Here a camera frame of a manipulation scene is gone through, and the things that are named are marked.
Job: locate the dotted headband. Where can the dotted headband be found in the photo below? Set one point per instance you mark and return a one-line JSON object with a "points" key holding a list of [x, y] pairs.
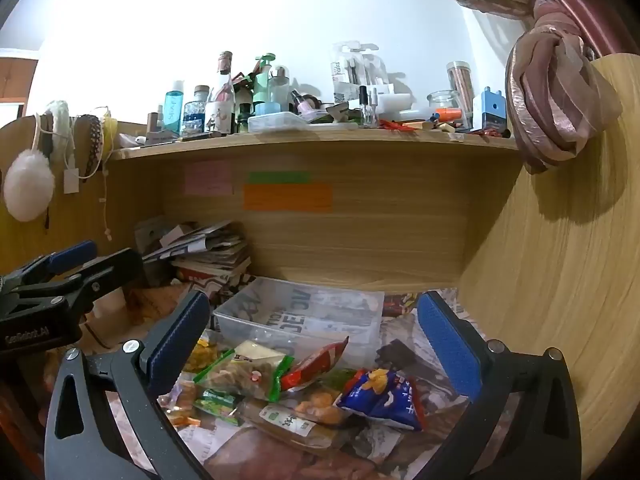
{"points": [[92, 140]]}

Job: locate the grey cardboard piece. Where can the grey cardboard piece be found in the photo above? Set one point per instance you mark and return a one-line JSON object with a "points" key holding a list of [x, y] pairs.
{"points": [[150, 235]]}

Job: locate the round glass jar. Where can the round glass jar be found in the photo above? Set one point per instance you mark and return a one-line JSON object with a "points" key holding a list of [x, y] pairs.
{"points": [[445, 105]]}

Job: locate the wooden desk shelf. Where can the wooden desk shelf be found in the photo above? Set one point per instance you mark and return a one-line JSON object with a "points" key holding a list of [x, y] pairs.
{"points": [[375, 245]]}

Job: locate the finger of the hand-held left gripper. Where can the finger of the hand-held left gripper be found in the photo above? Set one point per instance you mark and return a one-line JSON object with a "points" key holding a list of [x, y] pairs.
{"points": [[75, 254], [115, 267]]}

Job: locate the small clear spray bottle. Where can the small clear spray bottle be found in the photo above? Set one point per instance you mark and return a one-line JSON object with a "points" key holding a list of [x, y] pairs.
{"points": [[367, 107]]}

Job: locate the clear brush packaging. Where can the clear brush packaging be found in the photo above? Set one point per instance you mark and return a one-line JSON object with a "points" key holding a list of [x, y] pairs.
{"points": [[357, 72]]}

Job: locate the green-edged snack packet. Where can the green-edged snack packet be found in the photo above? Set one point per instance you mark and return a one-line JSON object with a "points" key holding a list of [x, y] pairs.
{"points": [[240, 375]]}

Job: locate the stack of books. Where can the stack of books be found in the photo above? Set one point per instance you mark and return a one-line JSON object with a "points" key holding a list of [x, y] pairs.
{"points": [[215, 255]]}

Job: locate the white fluffy headband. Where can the white fluffy headband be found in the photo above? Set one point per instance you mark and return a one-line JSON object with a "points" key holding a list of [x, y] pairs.
{"points": [[60, 120]]}

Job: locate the clear cracker packet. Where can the clear cracker packet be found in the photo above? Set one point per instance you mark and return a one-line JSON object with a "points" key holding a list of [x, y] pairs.
{"points": [[180, 405]]}

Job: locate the yellow snack packet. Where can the yellow snack packet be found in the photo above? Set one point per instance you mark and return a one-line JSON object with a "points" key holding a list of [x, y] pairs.
{"points": [[202, 352]]}

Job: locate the green spray bottle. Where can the green spray bottle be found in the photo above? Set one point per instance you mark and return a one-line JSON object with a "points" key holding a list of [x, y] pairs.
{"points": [[262, 80]]}

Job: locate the pink curtain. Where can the pink curtain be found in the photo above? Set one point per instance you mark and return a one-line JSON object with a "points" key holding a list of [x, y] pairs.
{"points": [[550, 85]]}

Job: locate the clear bottle with grey cap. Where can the clear bottle with grey cap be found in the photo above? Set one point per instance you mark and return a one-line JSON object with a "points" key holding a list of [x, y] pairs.
{"points": [[194, 112]]}

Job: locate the white box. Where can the white box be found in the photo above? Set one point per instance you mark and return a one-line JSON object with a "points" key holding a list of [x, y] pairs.
{"points": [[392, 102]]}

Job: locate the cream snack packet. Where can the cream snack packet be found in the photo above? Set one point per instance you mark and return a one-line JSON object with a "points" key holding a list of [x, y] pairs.
{"points": [[257, 351]]}

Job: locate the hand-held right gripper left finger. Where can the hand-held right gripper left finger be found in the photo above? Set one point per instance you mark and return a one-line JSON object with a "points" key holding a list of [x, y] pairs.
{"points": [[180, 340]]}

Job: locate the blue snack packet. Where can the blue snack packet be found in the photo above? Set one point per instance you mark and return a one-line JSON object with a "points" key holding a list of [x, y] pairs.
{"points": [[385, 400]]}

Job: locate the white hanging tag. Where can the white hanging tag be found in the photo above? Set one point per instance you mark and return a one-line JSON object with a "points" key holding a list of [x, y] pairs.
{"points": [[71, 180]]}

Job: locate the clear plastic bin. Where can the clear plastic bin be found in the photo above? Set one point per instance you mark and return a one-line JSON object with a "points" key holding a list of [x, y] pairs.
{"points": [[320, 310]]}

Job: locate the tall bottle with cork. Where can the tall bottle with cork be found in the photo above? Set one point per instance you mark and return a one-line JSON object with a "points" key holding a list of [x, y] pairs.
{"points": [[225, 75]]}

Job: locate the pink sticky note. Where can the pink sticky note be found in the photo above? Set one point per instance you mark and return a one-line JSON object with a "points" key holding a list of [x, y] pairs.
{"points": [[207, 177]]}

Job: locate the brown wooden door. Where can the brown wooden door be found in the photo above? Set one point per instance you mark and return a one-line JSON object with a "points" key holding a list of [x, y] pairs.
{"points": [[15, 77]]}

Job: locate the green sticky note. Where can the green sticky note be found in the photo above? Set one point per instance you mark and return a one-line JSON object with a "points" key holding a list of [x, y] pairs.
{"points": [[280, 177]]}

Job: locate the tall clear stick canister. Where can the tall clear stick canister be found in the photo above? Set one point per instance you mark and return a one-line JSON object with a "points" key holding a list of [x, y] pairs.
{"points": [[460, 82]]}

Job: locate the blue pencil sharpener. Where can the blue pencil sharpener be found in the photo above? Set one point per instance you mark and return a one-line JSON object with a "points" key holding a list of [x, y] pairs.
{"points": [[492, 110]]}

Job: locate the clear flat plastic box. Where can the clear flat plastic box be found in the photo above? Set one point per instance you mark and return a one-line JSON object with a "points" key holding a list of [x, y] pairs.
{"points": [[277, 122]]}

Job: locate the newspaper sheet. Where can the newspaper sheet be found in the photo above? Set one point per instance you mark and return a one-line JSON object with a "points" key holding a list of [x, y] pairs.
{"points": [[395, 330]]}

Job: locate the white fluffy pompom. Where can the white fluffy pompom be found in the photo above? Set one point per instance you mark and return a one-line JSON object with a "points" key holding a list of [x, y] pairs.
{"points": [[27, 187]]}

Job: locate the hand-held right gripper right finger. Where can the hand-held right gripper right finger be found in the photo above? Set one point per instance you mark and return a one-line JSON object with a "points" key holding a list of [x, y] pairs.
{"points": [[447, 345]]}

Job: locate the red snack packet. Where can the red snack packet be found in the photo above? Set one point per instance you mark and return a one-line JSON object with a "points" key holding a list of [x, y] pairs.
{"points": [[312, 362]]}

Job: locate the orange sticky note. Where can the orange sticky note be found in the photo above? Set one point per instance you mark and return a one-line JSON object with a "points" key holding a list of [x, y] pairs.
{"points": [[287, 197]]}

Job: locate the clear packet of orange snacks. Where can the clear packet of orange snacks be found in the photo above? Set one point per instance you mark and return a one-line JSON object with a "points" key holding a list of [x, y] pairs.
{"points": [[317, 405]]}

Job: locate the small green snack packet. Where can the small green snack packet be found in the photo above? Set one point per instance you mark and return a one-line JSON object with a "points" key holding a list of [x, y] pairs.
{"points": [[215, 402]]}

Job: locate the blue liquid bottle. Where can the blue liquid bottle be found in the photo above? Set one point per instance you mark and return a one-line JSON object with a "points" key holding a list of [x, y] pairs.
{"points": [[174, 105]]}

